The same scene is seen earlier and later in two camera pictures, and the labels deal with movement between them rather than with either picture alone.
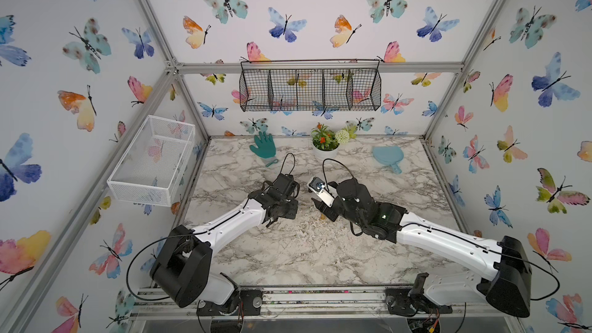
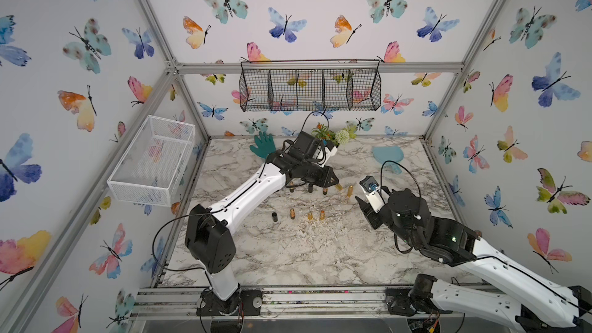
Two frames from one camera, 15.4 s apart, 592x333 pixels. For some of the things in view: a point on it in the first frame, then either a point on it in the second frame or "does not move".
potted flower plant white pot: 326,142 does not move
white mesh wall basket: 151,169 does not move
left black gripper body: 288,209 to 312,173
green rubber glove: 265,149 does not move
